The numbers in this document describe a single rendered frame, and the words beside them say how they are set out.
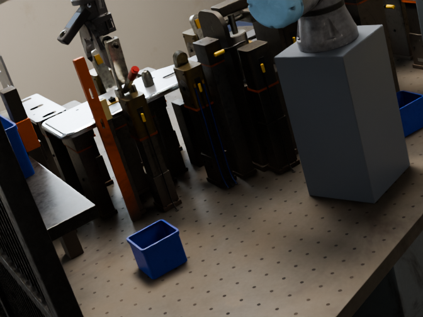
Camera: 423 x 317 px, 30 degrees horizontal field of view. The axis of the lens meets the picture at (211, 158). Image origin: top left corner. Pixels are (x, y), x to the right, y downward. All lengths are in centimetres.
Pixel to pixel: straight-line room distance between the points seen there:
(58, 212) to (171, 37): 330
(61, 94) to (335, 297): 285
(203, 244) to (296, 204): 27
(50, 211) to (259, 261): 52
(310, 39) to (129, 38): 281
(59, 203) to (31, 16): 258
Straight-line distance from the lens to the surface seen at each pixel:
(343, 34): 192
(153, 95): 227
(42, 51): 427
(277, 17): 179
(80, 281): 209
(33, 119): 244
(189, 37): 261
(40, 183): 187
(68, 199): 173
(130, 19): 467
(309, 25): 192
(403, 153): 213
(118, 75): 216
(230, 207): 218
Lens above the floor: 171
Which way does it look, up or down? 24 degrees down
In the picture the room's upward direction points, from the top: 17 degrees counter-clockwise
